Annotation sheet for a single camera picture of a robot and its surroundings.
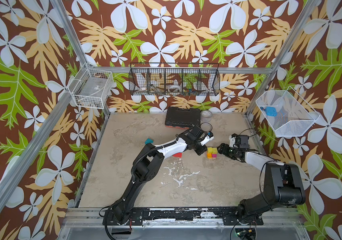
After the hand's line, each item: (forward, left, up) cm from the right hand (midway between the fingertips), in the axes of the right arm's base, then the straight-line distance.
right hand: (220, 148), depth 95 cm
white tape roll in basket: (+34, +29, +22) cm, 50 cm away
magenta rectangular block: (-4, +5, -1) cm, 7 cm away
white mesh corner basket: (+9, -33, +24) cm, 42 cm away
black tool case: (+28, +23, 0) cm, 36 cm away
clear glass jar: (+33, +3, -4) cm, 33 cm away
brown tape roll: (+22, +5, -4) cm, 22 cm away
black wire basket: (+38, +31, +27) cm, 56 cm away
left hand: (0, +10, +3) cm, 10 cm away
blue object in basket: (+12, -27, +22) cm, 36 cm away
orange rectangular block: (-5, +8, -1) cm, 9 cm away
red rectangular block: (-3, +27, -3) cm, 27 cm away
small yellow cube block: (-3, +5, +3) cm, 7 cm away
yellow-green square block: (-3, +8, +3) cm, 9 cm away
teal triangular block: (+10, +48, -4) cm, 49 cm away
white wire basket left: (+24, +78, +30) cm, 87 cm away
